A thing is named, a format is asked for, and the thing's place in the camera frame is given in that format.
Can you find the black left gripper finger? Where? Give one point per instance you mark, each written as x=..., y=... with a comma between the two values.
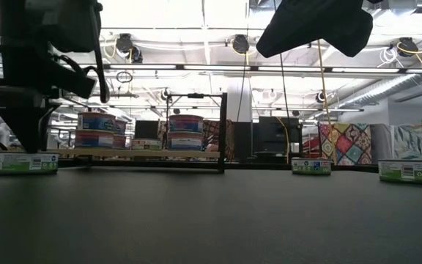
x=26, y=128

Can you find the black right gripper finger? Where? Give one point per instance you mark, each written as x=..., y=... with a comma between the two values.
x=295, y=29

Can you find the tuna can green label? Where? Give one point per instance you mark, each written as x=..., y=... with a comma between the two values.
x=311, y=166
x=24, y=164
x=146, y=144
x=412, y=171

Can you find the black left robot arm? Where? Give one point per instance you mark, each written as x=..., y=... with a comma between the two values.
x=31, y=22

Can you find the wooden shelf board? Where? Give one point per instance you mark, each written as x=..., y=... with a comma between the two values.
x=141, y=154

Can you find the white pillar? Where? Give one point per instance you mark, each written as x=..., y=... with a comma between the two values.
x=234, y=99

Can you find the black cabinet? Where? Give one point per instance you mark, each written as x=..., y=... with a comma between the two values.
x=269, y=137

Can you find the colourful patchwork quilt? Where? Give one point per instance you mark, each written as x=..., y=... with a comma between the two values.
x=346, y=143

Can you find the black monitor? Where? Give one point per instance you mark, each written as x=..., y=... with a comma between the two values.
x=147, y=128

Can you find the grey cloth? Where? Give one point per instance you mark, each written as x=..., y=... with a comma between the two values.
x=381, y=143

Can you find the dark patchwork quilt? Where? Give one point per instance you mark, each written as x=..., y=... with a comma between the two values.
x=212, y=132

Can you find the silver ventilation duct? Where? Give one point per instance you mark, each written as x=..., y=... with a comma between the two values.
x=387, y=86

